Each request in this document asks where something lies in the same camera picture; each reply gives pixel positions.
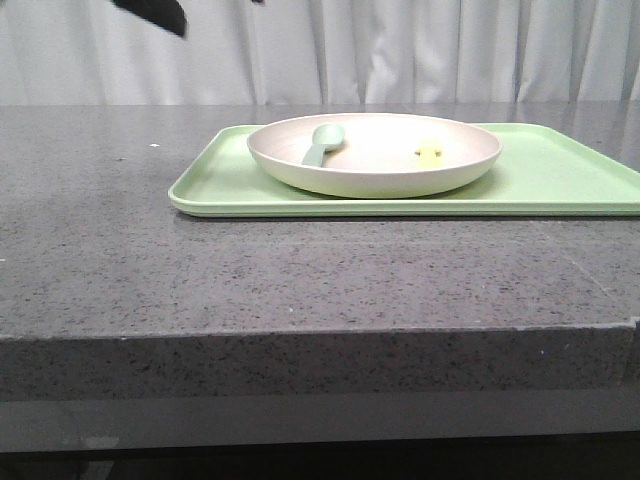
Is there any beige round plate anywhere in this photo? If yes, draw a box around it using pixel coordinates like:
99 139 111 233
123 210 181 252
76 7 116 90
247 113 503 199

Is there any yellow plastic fork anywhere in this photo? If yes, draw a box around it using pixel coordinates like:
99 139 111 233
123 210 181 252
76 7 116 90
415 139 442 169

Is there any white curtain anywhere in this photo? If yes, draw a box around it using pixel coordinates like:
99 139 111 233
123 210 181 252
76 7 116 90
1 1 639 105

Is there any light green tray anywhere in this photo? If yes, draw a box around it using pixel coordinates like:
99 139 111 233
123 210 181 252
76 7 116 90
168 123 639 217

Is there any pale green spoon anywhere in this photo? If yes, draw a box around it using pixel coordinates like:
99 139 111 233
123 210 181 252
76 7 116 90
301 123 345 168

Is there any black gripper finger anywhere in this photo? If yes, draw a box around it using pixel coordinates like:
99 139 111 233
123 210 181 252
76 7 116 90
112 0 187 37

